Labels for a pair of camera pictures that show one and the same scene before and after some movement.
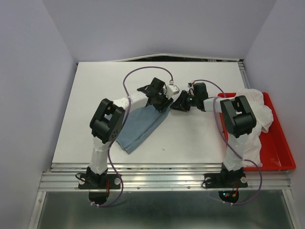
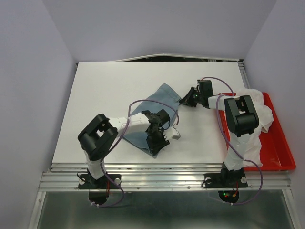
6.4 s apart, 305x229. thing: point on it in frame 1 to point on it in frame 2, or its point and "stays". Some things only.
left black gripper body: [162, 101] to [156, 140]
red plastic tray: [275, 152] stays
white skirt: [251, 157] stays
